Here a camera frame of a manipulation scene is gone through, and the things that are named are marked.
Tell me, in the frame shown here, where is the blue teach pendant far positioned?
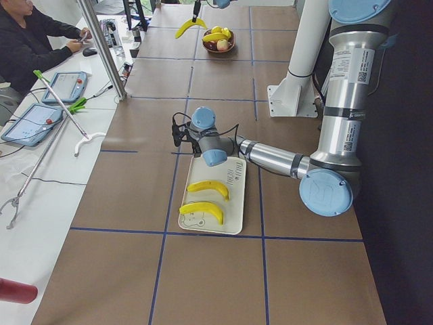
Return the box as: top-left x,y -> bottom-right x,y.
49,71 -> 87,104

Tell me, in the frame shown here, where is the metal cup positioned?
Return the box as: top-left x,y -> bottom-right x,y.
131,28 -> 141,42

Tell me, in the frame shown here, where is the seated person in black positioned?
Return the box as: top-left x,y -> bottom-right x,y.
1,1 -> 92,95

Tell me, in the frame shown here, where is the blue teach pendant near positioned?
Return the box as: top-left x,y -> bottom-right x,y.
1,103 -> 63,146

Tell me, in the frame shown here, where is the black computer mouse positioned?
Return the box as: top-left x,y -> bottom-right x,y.
83,47 -> 97,57

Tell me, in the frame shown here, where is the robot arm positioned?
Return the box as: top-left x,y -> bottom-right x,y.
192,0 -> 231,22
172,1 -> 396,217

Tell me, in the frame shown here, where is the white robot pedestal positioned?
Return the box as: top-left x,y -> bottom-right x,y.
267,0 -> 330,118

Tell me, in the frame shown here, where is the brown wicker basket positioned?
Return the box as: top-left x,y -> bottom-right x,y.
202,26 -> 235,53

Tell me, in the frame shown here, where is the red cylinder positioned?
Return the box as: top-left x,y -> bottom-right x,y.
0,278 -> 38,304

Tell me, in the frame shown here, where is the long metal reacher grabber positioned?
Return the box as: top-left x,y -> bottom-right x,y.
33,70 -> 106,157

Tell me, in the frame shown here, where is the pale pink apple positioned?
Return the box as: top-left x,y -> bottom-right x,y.
216,39 -> 230,52

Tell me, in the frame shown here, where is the green clip tool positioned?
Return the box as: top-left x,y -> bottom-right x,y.
68,97 -> 87,114

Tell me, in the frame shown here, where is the yellow banana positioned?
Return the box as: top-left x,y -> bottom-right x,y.
179,202 -> 224,225
202,32 -> 231,42
187,180 -> 229,201
175,18 -> 208,39

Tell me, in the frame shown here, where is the aluminium frame post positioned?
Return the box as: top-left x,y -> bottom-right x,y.
78,0 -> 127,102

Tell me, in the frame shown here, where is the blue teach pendant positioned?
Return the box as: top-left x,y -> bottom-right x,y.
49,71 -> 87,104
1,103 -> 63,146

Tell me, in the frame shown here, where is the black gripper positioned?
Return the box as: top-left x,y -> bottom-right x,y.
171,123 -> 201,158

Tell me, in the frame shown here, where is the cream bear tray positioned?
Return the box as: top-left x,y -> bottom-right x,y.
178,157 -> 246,235

